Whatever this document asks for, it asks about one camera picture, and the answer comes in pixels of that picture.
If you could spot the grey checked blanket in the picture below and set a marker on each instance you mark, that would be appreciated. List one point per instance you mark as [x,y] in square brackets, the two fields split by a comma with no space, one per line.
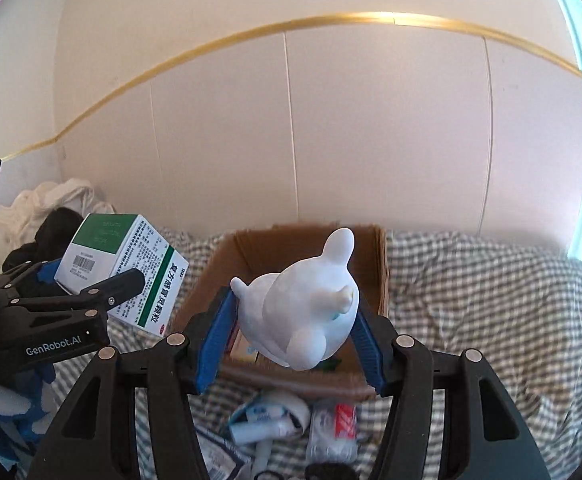
[471,300]

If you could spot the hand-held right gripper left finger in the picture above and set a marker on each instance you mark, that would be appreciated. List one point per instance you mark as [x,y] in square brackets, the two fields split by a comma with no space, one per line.
[216,340]

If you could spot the gold wall trim strip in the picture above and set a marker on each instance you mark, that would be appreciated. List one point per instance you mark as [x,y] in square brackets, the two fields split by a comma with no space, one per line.
[371,16]

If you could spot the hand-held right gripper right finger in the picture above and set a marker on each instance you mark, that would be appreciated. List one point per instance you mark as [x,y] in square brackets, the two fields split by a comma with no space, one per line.
[366,345]

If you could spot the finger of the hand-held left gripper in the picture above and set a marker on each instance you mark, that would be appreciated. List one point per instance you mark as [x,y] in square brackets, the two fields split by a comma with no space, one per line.
[48,271]
[126,282]

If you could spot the brown cardboard box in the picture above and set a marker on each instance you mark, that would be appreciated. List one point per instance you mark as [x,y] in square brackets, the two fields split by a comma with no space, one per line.
[271,245]

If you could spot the white animal figurine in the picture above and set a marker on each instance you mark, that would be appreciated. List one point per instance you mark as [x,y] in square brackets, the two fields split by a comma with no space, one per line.
[296,300]

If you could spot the white plastic tube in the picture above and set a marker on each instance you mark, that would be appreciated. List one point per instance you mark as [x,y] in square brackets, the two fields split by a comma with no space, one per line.
[264,452]

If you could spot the white cloth pile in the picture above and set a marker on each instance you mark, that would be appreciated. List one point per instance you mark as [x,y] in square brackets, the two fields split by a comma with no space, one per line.
[61,195]

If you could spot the white packet red label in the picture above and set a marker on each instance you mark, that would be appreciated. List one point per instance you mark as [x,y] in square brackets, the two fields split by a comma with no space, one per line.
[331,425]

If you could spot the green plastic piece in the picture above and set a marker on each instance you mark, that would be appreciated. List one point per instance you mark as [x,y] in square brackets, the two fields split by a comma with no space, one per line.
[333,364]

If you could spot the blue white packet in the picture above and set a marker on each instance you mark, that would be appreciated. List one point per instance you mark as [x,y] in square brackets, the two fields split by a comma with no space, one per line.
[271,412]

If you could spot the clear plastic packet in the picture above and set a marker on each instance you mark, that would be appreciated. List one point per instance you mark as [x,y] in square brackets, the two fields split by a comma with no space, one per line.
[221,455]

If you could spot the green white medicine box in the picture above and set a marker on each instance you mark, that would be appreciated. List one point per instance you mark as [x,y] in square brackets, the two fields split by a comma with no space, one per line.
[136,250]

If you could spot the black cloth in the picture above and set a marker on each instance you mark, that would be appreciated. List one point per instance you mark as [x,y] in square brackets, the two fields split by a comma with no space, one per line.
[56,230]

